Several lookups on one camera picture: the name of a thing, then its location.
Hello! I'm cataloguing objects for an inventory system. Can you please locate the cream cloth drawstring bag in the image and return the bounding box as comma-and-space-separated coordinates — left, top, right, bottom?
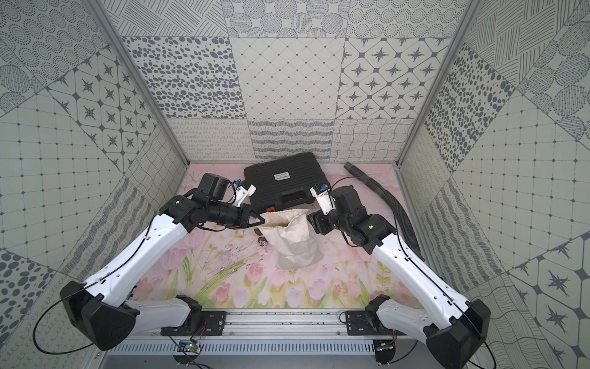
259, 208, 324, 270

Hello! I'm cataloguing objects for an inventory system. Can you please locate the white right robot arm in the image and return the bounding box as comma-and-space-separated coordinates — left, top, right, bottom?
307, 208, 491, 368

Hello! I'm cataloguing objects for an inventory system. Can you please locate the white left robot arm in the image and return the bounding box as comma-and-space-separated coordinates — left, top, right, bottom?
60, 195, 265, 351

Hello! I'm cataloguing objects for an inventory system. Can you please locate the black plastic tool case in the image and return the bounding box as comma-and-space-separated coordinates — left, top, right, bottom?
244, 152, 330, 214

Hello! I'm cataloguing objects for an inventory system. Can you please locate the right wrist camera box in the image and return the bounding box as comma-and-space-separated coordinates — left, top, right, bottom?
310, 184, 363, 215

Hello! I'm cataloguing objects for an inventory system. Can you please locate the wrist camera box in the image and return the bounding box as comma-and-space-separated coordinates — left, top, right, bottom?
310, 184, 363, 215
198, 173, 257, 207

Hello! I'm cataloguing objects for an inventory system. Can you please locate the maroon garden hose nozzle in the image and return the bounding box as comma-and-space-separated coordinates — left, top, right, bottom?
258, 237, 268, 248

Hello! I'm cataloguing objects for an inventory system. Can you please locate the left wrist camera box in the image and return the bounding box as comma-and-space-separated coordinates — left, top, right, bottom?
198, 173, 257, 207

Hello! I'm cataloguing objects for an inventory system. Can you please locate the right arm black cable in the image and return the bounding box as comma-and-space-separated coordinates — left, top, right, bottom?
329, 174, 498, 369

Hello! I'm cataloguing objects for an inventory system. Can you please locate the aluminium front rail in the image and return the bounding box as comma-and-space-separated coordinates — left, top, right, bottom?
91, 307, 476, 341

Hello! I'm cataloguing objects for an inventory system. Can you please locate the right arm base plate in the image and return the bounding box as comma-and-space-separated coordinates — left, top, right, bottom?
339, 310, 405, 336

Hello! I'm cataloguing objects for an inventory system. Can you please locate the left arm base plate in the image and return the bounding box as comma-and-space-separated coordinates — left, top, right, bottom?
161, 311, 227, 337

